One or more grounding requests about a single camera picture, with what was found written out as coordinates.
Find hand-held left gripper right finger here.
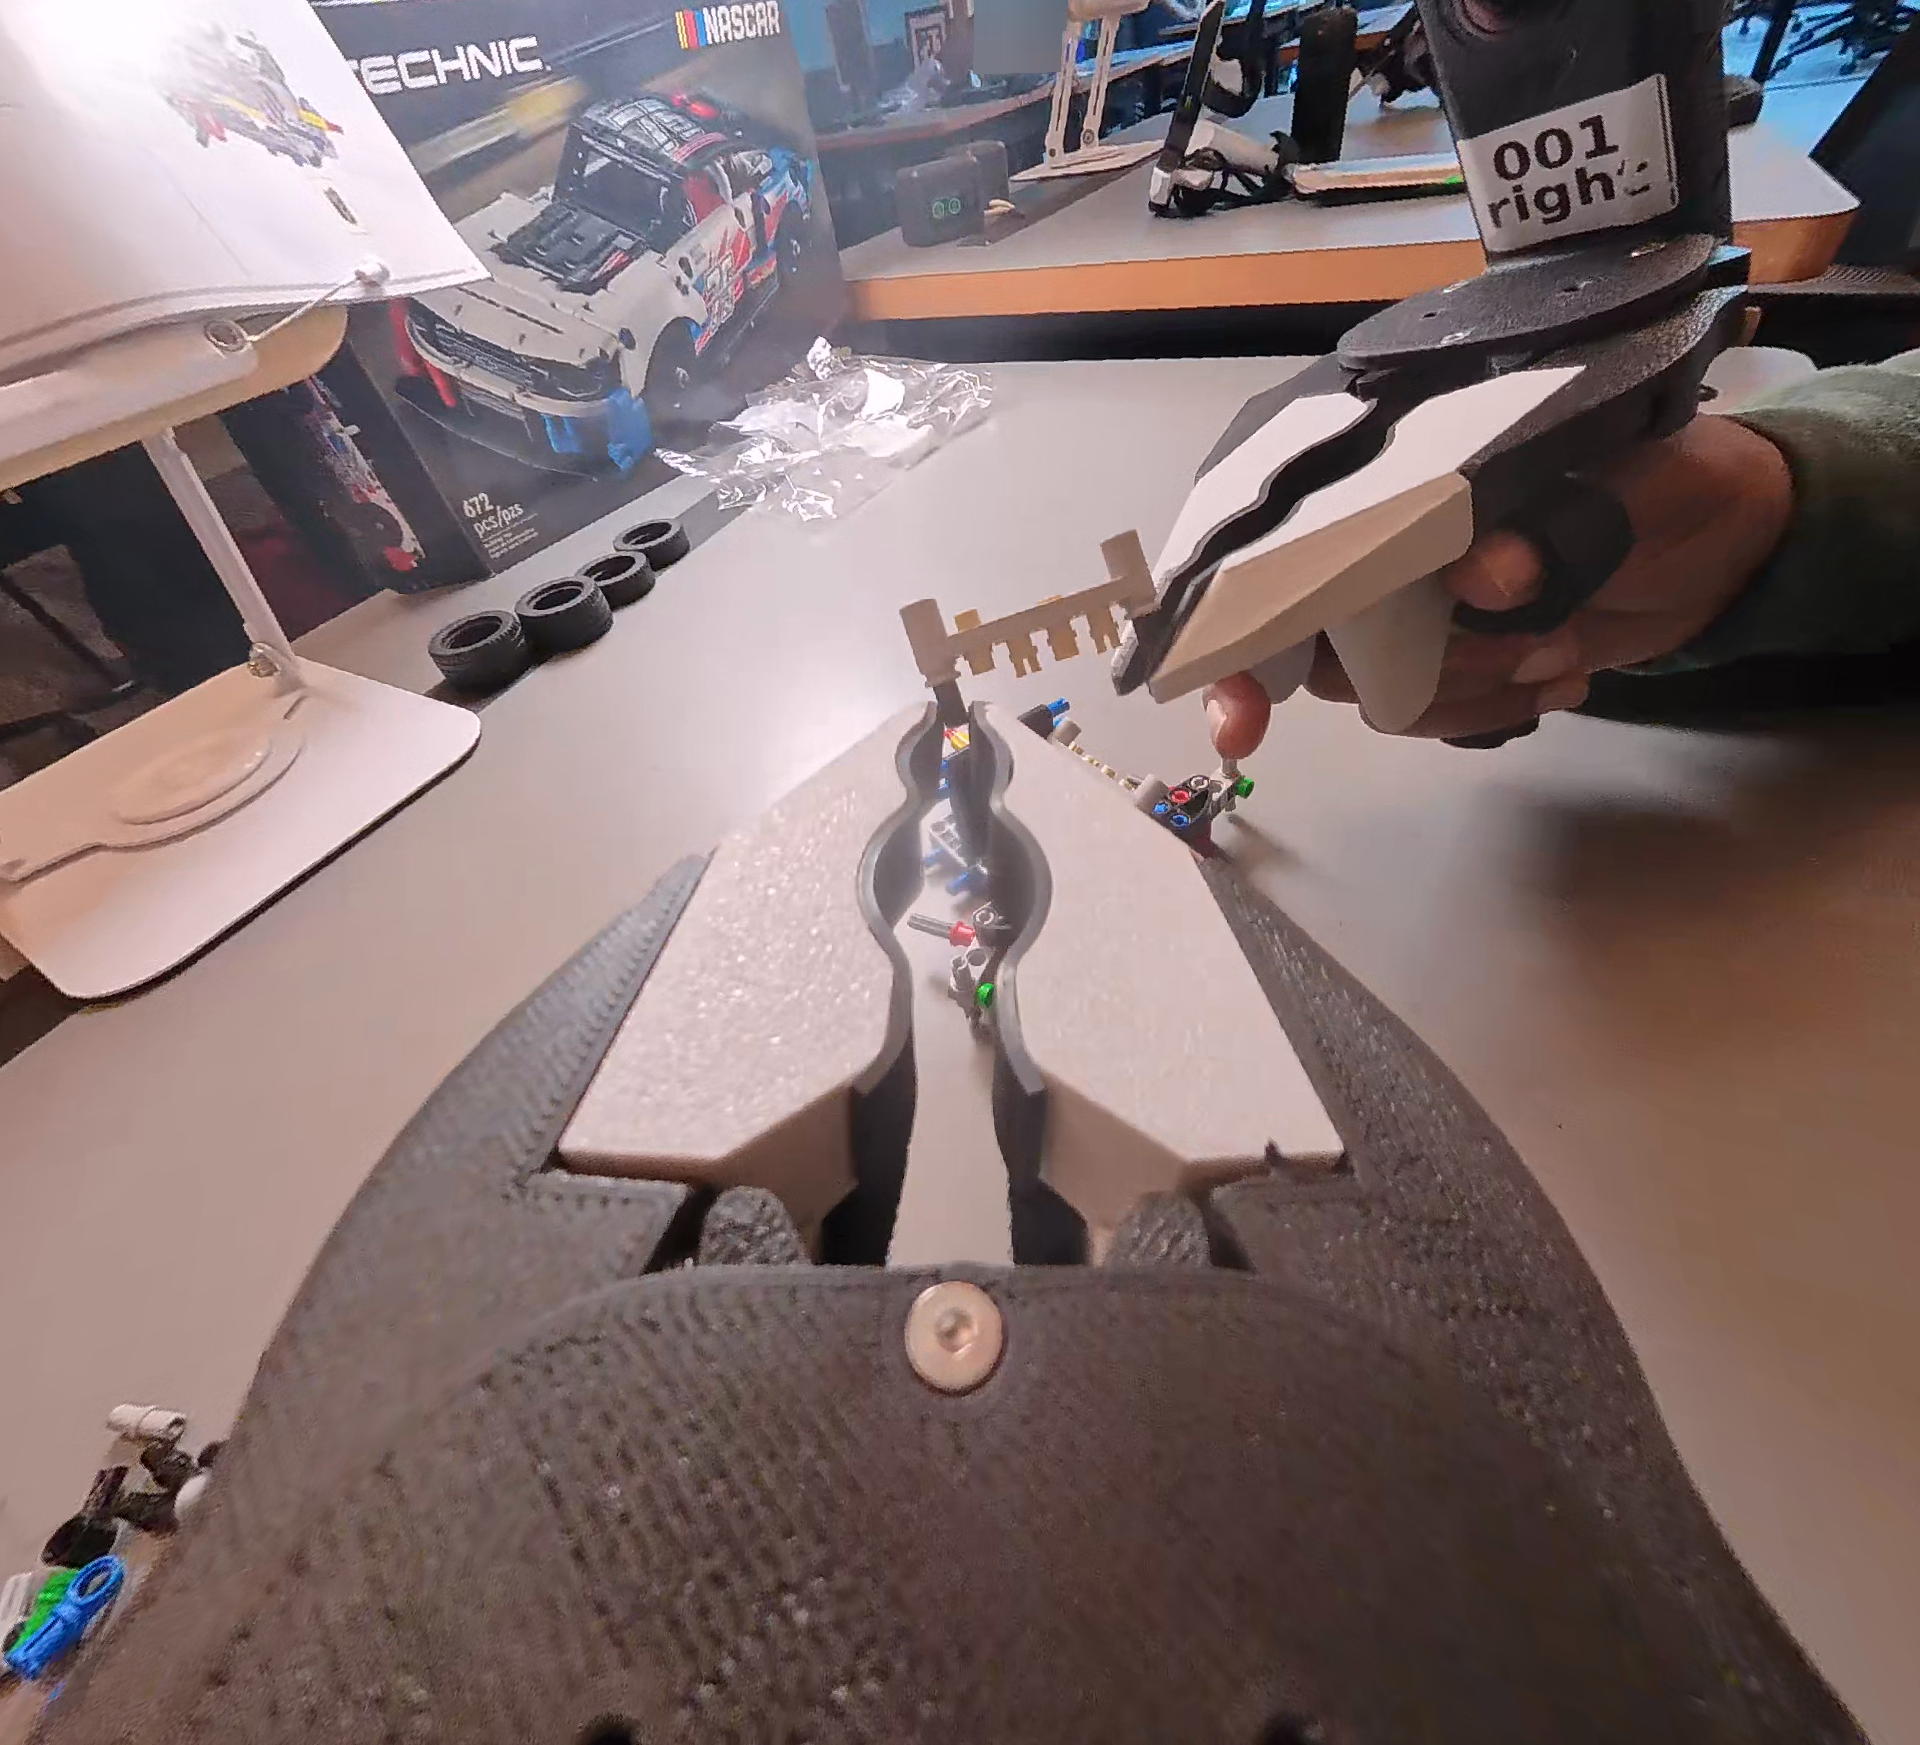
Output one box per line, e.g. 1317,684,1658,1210
966,701,1347,1263

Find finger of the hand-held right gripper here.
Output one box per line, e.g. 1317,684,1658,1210
1114,366,1592,707
1121,384,1361,647

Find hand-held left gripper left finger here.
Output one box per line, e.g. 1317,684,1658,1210
558,704,944,1263

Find lego car chassis assembly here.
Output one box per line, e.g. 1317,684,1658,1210
900,695,1257,1042

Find grey lego beam frame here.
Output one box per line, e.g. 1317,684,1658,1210
900,530,1160,729

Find person's right forearm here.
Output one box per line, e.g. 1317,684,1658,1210
1710,350,1920,670

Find loose black lego pieces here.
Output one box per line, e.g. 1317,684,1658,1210
0,1399,228,1687

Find lego car set box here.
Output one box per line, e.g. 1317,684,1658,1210
226,0,853,594

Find person's right hand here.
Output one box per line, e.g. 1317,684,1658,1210
1206,416,1800,758

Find grey table with wooden edge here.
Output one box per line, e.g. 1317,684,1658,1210
841,94,1862,321

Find white and black device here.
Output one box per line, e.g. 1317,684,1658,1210
1147,0,1307,218

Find black case with green lights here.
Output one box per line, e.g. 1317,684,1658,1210
894,142,1010,249

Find clear plastic bag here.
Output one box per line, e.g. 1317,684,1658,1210
659,335,1000,529

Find white frame stand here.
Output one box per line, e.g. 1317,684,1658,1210
1011,0,1163,185

